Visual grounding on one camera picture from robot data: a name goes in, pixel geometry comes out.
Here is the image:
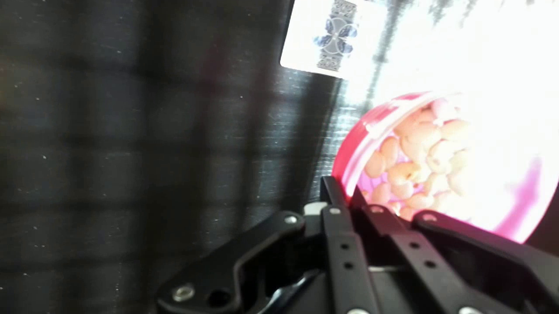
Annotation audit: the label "pale nuts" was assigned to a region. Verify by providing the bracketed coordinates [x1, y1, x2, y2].
[364, 98, 486, 220]

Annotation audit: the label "pink plastic bowl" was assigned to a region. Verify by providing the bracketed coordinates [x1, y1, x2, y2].
[331, 89, 559, 246]

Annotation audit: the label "barcode label card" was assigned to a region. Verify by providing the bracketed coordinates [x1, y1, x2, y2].
[278, 0, 374, 80]

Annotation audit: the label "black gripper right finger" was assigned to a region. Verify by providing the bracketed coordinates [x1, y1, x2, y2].
[350, 199, 559, 314]

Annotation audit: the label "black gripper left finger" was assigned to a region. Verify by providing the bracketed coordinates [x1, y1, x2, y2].
[156, 175, 383, 314]

